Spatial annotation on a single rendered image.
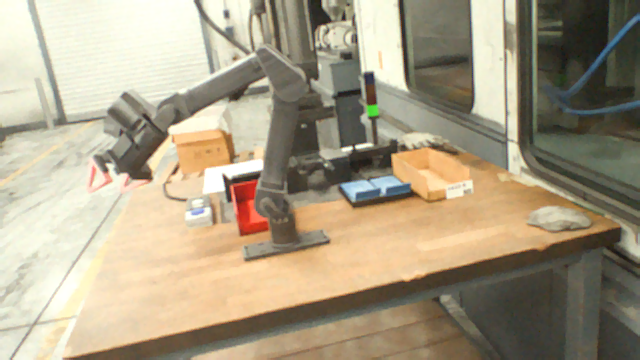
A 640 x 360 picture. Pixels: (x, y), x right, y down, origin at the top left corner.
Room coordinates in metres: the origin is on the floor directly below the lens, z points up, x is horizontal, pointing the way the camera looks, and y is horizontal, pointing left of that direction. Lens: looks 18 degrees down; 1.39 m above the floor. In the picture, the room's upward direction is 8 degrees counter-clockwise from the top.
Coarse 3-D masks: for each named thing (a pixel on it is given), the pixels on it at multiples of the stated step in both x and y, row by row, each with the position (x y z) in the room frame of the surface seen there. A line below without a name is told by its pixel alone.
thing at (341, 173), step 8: (344, 160) 1.44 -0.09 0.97; (296, 168) 1.42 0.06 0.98; (312, 168) 1.43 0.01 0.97; (320, 168) 1.43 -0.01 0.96; (336, 168) 1.44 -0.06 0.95; (344, 168) 1.44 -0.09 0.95; (288, 176) 1.41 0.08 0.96; (296, 176) 1.42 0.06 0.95; (304, 176) 1.42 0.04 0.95; (328, 176) 1.46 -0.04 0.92; (336, 176) 1.44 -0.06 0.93; (344, 176) 1.44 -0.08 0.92; (288, 184) 1.41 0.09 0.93; (296, 184) 1.42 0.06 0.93; (304, 184) 1.42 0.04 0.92; (336, 184) 1.44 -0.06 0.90; (288, 192) 1.41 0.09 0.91; (296, 192) 1.42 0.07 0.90
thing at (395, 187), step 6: (372, 180) 1.37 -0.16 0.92; (378, 180) 1.36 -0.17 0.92; (384, 180) 1.35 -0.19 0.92; (390, 180) 1.34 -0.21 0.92; (396, 180) 1.34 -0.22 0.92; (378, 186) 1.31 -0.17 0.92; (384, 186) 1.30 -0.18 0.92; (390, 186) 1.22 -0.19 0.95; (396, 186) 1.23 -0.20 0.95; (402, 186) 1.23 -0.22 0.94; (408, 186) 1.24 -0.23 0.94; (384, 192) 1.25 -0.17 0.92; (390, 192) 1.23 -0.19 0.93; (396, 192) 1.24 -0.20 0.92; (402, 192) 1.24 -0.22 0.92
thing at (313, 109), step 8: (304, 96) 1.42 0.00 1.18; (312, 96) 1.42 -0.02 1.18; (320, 96) 1.43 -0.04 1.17; (304, 104) 1.42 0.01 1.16; (312, 104) 1.43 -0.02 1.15; (320, 104) 1.46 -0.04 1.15; (328, 104) 1.47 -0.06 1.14; (304, 112) 1.43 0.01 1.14; (312, 112) 1.43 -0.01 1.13; (320, 112) 1.44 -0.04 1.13; (328, 112) 1.44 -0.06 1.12; (304, 120) 1.43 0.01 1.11; (312, 120) 1.43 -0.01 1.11; (320, 120) 1.44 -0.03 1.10
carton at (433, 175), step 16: (400, 160) 1.37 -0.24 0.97; (416, 160) 1.45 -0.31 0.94; (432, 160) 1.43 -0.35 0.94; (448, 160) 1.32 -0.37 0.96; (400, 176) 1.38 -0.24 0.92; (416, 176) 1.26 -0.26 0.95; (432, 176) 1.38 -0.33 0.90; (448, 176) 1.33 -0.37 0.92; (464, 176) 1.24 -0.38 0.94; (416, 192) 1.27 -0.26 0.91; (432, 192) 1.20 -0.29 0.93; (448, 192) 1.21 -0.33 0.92; (464, 192) 1.21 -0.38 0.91
